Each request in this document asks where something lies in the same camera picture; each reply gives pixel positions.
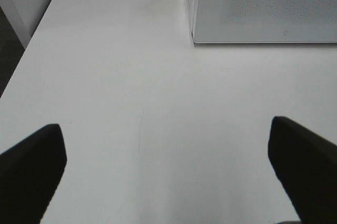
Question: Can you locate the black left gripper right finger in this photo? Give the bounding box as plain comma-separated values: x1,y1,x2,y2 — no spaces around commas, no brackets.
267,116,336,223

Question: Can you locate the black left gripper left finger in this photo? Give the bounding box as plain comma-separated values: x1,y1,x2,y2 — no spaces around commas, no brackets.
1,124,67,223

